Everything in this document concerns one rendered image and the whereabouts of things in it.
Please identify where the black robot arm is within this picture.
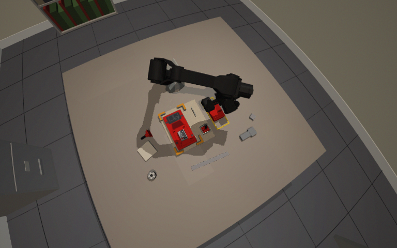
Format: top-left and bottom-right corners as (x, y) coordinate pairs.
(148, 58), (253, 114)

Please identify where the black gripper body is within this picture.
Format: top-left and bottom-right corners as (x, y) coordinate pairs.
(201, 92), (229, 112)

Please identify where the beige square pad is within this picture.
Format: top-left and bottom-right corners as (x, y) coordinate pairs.
(137, 141), (157, 161)

